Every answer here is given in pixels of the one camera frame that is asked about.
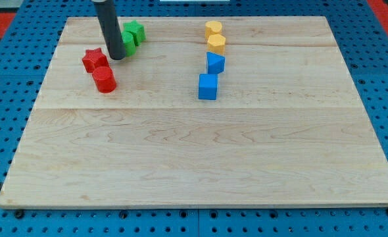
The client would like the red star block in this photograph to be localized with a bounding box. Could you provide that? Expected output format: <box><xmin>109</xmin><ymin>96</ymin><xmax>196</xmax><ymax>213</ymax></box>
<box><xmin>82</xmin><ymin>47</ymin><xmax>109</xmax><ymax>73</ymax></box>

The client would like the green star block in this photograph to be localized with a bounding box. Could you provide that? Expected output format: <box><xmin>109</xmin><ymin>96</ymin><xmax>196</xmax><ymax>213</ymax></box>
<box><xmin>123</xmin><ymin>20</ymin><xmax>146</xmax><ymax>46</ymax></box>

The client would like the red cylinder block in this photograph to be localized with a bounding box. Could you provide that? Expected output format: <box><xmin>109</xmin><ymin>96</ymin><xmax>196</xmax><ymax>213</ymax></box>
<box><xmin>92</xmin><ymin>66</ymin><xmax>116</xmax><ymax>93</ymax></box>

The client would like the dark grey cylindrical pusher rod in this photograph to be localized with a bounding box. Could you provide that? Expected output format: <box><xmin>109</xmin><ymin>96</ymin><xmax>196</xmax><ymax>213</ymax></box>
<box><xmin>92</xmin><ymin>0</ymin><xmax>126</xmax><ymax>60</ymax></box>

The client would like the blue triangle block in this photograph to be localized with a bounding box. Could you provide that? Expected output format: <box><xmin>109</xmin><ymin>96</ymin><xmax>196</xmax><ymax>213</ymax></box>
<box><xmin>206</xmin><ymin>51</ymin><xmax>226</xmax><ymax>74</ymax></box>

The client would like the yellow heart block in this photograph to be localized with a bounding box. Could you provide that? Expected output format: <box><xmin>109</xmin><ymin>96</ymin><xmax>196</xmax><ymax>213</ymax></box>
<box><xmin>205</xmin><ymin>20</ymin><xmax>223</xmax><ymax>40</ymax></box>

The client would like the blue cube block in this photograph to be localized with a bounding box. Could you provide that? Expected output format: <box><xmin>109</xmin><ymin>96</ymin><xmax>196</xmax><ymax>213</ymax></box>
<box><xmin>198</xmin><ymin>74</ymin><xmax>218</xmax><ymax>100</ymax></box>

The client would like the light wooden board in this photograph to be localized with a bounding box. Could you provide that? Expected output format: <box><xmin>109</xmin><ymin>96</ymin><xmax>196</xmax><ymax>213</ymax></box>
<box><xmin>0</xmin><ymin>16</ymin><xmax>388</xmax><ymax>209</ymax></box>

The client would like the green cylinder block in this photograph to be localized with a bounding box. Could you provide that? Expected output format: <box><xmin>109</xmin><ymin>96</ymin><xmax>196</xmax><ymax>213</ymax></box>
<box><xmin>121</xmin><ymin>31</ymin><xmax>136</xmax><ymax>57</ymax></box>

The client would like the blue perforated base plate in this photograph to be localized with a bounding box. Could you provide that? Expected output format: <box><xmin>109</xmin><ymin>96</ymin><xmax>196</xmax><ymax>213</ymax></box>
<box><xmin>0</xmin><ymin>0</ymin><xmax>388</xmax><ymax>236</ymax></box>

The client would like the yellow hexagon block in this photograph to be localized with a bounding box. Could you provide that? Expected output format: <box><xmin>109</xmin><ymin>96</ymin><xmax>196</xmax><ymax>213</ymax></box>
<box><xmin>207</xmin><ymin>34</ymin><xmax>226</xmax><ymax>55</ymax></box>

